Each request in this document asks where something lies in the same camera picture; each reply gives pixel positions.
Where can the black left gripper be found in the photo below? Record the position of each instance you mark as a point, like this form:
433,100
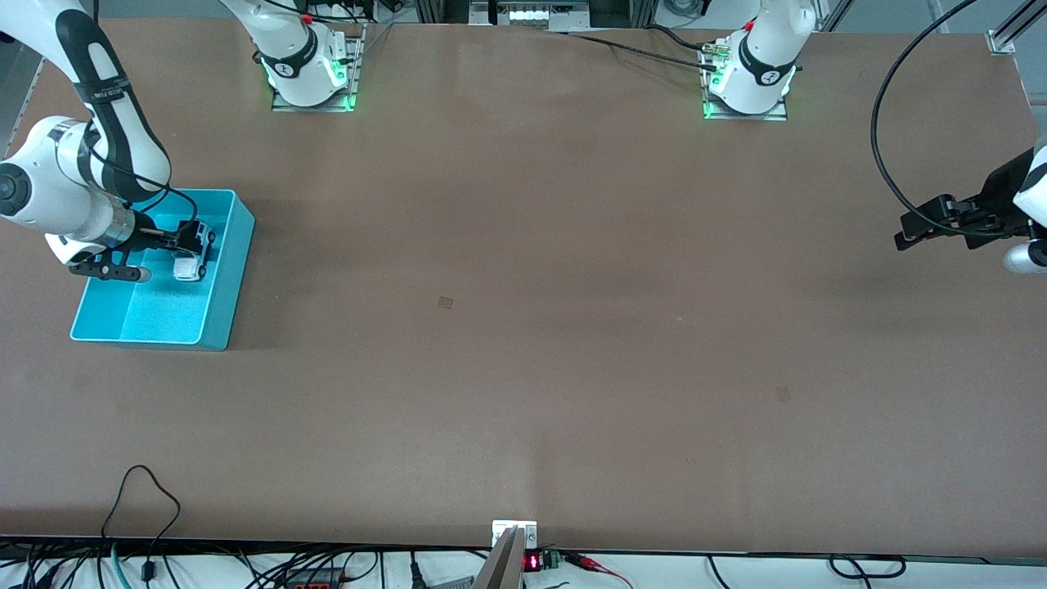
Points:
999,196

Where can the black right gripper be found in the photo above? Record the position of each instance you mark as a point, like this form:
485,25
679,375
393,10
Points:
149,237

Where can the white jeep toy black roof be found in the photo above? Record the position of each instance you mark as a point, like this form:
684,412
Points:
190,266

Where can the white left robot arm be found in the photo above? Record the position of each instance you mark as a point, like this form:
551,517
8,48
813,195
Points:
761,65

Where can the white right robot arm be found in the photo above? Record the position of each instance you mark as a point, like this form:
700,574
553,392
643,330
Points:
49,188

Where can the turquoise plastic bin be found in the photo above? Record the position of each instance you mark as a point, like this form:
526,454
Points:
164,319

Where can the black power strip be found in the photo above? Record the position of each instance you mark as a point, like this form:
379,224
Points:
315,582

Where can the black plug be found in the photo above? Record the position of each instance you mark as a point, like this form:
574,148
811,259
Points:
415,573

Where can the white ventilated control box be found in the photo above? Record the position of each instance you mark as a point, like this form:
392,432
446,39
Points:
532,12

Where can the grey metal mounting bar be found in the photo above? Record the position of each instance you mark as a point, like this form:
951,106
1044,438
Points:
499,568

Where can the small LED display module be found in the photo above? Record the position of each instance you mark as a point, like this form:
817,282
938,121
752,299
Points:
533,562

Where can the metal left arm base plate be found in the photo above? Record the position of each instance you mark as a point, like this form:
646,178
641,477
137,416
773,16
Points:
773,117

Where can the aluminium frame profile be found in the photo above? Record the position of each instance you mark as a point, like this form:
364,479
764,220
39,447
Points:
836,15
999,41

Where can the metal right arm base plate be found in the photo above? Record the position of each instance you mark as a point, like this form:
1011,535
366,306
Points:
355,82

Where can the white metal bracket plate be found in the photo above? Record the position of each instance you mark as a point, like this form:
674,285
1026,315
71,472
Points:
496,530

